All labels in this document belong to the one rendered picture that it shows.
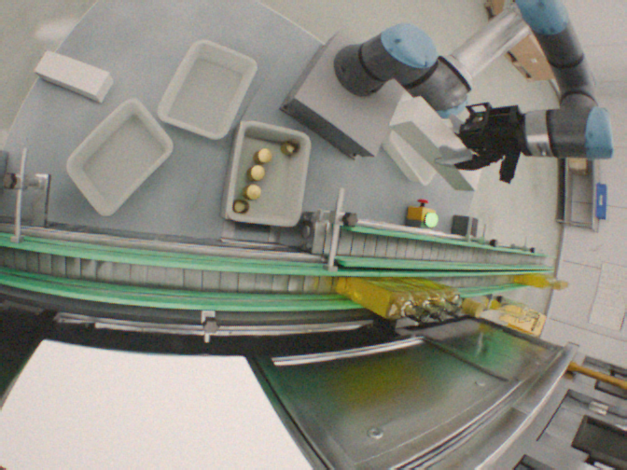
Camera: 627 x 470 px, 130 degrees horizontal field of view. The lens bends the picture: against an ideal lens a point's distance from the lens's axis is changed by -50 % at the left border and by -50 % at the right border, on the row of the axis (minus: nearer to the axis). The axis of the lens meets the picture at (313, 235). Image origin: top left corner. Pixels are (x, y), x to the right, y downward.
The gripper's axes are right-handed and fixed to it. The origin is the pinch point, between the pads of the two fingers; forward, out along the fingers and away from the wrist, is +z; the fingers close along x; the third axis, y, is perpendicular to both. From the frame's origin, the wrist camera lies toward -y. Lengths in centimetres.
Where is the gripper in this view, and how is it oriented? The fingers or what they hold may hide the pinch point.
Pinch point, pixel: (446, 147)
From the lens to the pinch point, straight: 61.1
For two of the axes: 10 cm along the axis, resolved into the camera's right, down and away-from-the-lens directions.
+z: -4.5, -1.3, 8.9
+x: -4.3, 9.0, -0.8
